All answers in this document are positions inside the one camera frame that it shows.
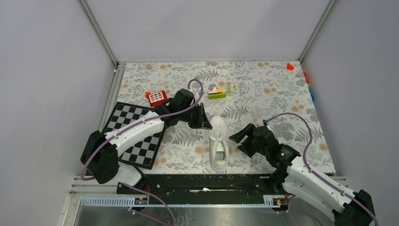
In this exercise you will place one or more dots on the blue toy piece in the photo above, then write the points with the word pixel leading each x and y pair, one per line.
pixel 312 95

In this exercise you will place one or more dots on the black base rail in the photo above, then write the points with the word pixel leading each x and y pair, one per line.
pixel 241 184

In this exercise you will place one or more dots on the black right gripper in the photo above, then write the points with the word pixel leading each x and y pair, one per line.
pixel 237 137

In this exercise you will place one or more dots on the red white grid toy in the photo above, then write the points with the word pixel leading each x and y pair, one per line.
pixel 156 98

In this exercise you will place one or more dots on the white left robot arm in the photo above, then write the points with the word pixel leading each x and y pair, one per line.
pixel 101 153

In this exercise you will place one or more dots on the white sneaker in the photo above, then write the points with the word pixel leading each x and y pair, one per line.
pixel 219 149

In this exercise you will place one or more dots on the grey slotted cable duct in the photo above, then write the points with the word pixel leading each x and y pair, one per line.
pixel 197 200

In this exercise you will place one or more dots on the red triangular block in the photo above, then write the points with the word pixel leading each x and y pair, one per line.
pixel 290 67

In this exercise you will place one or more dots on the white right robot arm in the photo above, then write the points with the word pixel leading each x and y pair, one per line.
pixel 342 205

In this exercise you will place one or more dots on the green toy brick stack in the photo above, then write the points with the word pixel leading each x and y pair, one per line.
pixel 216 93

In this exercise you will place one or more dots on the black white chessboard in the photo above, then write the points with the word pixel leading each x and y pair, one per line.
pixel 143 152

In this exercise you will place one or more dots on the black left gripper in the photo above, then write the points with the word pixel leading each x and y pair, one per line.
pixel 202 121

